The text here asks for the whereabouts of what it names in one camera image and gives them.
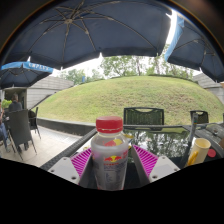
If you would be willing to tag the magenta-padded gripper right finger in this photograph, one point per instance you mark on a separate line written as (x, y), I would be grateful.
(163, 168)

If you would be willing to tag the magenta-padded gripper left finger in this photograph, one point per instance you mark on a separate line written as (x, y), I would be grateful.
(65, 168)

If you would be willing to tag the clear drink bottle red cap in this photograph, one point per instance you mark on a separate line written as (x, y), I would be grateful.
(110, 156)

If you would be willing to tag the grey parasol pole colour stripes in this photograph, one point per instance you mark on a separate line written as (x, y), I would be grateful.
(192, 133)

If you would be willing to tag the flat round red coaster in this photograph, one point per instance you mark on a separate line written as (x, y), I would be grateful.
(212, 153)

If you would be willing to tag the dark mesh-back chair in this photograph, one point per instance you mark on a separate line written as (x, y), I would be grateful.
(201, 116)
(143, 117)

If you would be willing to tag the dark wicker chair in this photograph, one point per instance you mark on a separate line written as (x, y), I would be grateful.
(33, 121)
(20, 128)

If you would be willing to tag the person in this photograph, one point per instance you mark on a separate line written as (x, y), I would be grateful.
(2, 131)
(15, 105)

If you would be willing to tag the blue parasol white lettering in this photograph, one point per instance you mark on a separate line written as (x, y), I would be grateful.
(20, 73)

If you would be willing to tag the dark blue parasol light trim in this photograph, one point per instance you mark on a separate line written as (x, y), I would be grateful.
(200, 50)

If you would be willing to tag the large dark blue parasol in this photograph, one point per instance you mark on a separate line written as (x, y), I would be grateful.
(83, 30)

